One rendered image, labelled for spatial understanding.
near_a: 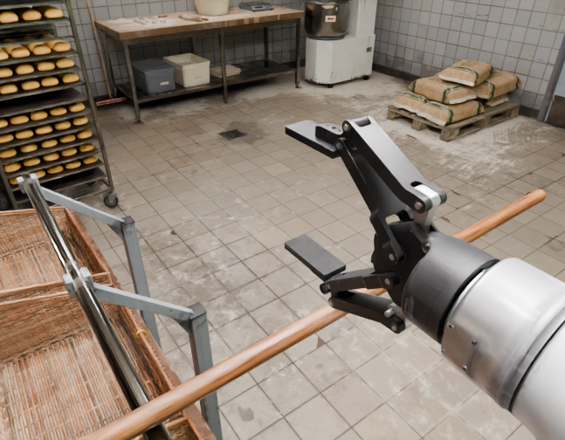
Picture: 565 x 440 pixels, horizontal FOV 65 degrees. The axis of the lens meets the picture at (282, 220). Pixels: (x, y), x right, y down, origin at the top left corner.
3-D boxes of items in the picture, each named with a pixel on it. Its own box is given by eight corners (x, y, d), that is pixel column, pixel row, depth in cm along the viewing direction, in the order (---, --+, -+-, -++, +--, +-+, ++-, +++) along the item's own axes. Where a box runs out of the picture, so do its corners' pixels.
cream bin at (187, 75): (184, 88, 494) (182, 65, 481) (165, 78, 527) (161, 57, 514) (212, 82, 512) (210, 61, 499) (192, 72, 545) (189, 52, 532)
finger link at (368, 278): (420, 254, 38) (427, 269, 38) (346, 270, 47) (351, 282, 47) (388, 271, 36) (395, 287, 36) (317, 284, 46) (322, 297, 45)
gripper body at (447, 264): (455, 281, 28) (353, 216, 34) (430, 368, 33) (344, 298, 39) (520, 240, 32) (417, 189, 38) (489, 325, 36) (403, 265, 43)
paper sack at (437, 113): (443, 129, 420) (445, 113, 411) (414, 118, 446) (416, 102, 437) (485, 114, 447) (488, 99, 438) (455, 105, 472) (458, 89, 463)
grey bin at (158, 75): (147, 95, 474) (143, 72, 460) (131, 84, 507) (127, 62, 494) (178, 89, 491) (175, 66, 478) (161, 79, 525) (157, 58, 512)
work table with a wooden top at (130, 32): (136, 124, 465) (119, 32, 416) (111, 104, 520) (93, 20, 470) (302, 87, 572) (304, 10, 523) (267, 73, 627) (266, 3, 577)
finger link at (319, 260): (346, 264, 46) (346, 270, 47) (305, 233, 51) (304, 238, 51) (324, 275, 45) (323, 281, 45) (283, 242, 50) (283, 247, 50)
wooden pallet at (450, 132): (447, 142, 426) (451, 128, 418) (385, 118, 480) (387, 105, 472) (517, 116, 484) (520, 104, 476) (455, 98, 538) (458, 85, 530)
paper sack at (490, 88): (486, 102, 442) (491, 85, 432) (456, 93, 467) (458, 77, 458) (523, 89, 470) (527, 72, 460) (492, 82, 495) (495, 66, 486)
